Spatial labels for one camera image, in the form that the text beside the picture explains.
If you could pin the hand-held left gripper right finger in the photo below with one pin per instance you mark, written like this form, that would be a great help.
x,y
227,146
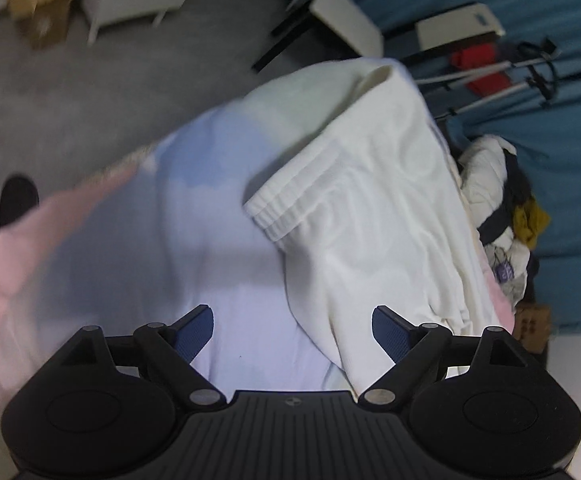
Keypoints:
x,y
393,332

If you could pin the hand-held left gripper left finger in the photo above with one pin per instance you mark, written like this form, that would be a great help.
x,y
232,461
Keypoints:
x,y
195,332

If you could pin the white pants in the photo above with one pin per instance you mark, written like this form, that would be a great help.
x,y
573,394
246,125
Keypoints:
x,y
370,200

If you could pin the pile of clothes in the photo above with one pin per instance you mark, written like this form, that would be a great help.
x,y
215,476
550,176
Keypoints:
x,y
485,175

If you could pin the pastel duvet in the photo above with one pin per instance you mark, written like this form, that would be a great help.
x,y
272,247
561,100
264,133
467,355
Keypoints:
x,y
145,240

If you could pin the cream garment with purple band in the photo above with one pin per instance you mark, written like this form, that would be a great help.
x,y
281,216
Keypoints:
x,y
502,271

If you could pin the brown paper bag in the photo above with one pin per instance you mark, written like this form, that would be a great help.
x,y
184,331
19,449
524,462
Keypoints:
x,y
532,327

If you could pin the grey garment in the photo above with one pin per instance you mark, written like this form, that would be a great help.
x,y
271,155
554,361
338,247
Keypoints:
x,y
525,275

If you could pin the mustard yellow garment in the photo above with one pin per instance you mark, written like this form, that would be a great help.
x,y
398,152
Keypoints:
x,y
532,222

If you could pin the black garment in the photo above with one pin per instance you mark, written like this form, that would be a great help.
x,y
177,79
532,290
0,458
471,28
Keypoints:
x,y
517,182

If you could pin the black slipper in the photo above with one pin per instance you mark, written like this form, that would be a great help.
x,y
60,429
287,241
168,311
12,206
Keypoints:
x,y
18,205

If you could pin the garment steamer stand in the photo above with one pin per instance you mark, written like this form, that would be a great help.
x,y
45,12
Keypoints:
x,y
544,91

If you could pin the red garment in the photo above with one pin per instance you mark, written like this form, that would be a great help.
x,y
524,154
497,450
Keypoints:
x,y
475,55

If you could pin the black and white chair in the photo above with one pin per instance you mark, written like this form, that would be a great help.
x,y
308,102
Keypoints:
x,y
345,17

